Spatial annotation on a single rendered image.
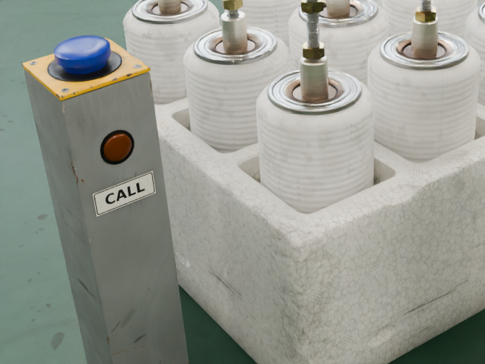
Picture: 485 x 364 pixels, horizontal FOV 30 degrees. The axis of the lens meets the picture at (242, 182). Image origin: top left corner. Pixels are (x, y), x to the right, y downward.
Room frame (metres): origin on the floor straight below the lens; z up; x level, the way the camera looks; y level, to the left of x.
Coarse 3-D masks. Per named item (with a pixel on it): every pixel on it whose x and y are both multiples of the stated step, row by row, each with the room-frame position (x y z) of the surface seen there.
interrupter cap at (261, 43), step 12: (204, 36) 0.77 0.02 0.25; (216, 36) 0.77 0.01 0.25; (252, 36) 0.76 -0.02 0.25; (264, 36) 0.76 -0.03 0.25; (204, 48) 0.74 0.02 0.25; (216, 48) 0.75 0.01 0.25; (252, 48) 0.74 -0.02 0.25; (264, 48) 0.73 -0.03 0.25; (204, 60) 0.72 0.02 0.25; (216, 60) 0.72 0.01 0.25; (228, 60) 0.71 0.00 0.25; (240, 60) 0.71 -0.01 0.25; (252, 60) 0.71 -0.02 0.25
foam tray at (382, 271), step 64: (192, 192) 0.68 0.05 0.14; (256, 192) 0.62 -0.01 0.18; (384, 192) 0.60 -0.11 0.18; (448, 192) 0.62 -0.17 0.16; (192, 256) 0.69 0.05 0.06; (256, 256) 0.59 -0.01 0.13; (320, 256) 0.55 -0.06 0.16; (384, 256) 0.59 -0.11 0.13; (448, 256) 0.63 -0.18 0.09; (256, 320) 0.60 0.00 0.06; (320, 320) 0.55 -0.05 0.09; (384, 320) 0.59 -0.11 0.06; (448, 320) 0.63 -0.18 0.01
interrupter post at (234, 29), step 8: (224, 16) 0.75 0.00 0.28; (240, 16) 0.74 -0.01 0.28; (224, 24) 0.74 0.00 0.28; (232, 24) 0.74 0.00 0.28; (240, 24) 0.74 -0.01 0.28; (224, 32) 0.74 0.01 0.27; (232, 32) 0.74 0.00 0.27; (240, 32) 0.74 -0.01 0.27; (224, 40) 0.74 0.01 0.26; (232, 40) 0.74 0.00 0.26; (240, 40) 0.74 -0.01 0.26; (224, 48) 0.74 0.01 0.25; (232, 48) 0.74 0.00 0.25; (240, 48) 0.74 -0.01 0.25
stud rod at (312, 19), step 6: (306, 0) 0.65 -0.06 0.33; (312, 0) 0.64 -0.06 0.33; (306, 18) 0.65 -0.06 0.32; (312, 18) 0.64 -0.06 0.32; (318, 18) 0.65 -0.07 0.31; (312, 24) 0.64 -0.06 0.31; (318, 24) 0.65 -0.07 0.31; (312, 30) 0.64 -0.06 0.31; (318, 30) 0.65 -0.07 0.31; (312, 36) 0.64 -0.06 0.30; (318, 36) 0.64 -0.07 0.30; (312, 42) 0.64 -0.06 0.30; (318, 42) 0.65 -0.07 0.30; (312, 60) 0.64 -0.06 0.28; (318, 60) 0.65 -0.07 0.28
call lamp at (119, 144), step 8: (112, 136) 0.56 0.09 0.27; (120, 136) 0.57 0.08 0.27; (128, 136) 0.57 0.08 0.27; (112, 144) 0.56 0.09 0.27; (120, 144) 0.56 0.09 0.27; (128, 144) 0.57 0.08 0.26; (104, 152) 0.56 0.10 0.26; (112, 152) 0.56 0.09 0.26; (120, 152) 0.56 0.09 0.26; (128, 152) 0.57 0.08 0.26; (112, 160) 0.56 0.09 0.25; (120, 160) 0.57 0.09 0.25
